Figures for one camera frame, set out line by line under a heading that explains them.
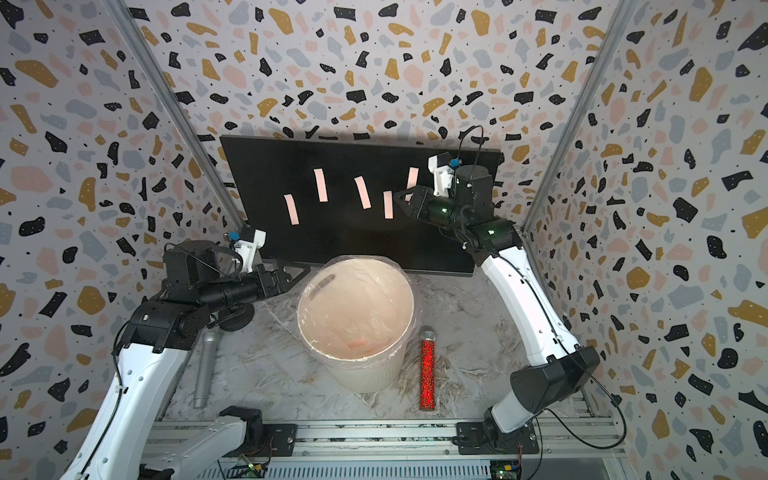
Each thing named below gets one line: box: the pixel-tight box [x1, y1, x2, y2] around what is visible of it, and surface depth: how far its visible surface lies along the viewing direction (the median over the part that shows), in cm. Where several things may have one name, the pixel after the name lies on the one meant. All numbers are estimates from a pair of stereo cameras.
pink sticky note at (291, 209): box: [283, 194, 299, 225], surface depth 75 cm
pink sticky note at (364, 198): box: [354, 176, 371, 210], surface depth 70 cm
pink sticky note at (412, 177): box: [407, 167, 419, 189], surface depth 68 cm
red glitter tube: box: [419, 330, 437, 410], surface depth 85 cm
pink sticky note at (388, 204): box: [383, 191, 394, 219], surface depth 73 cm
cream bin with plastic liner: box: [296, 254, 419, 393], surface depth 76 cm
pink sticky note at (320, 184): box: [313, 168, 328, 202], surface depth 70 cm
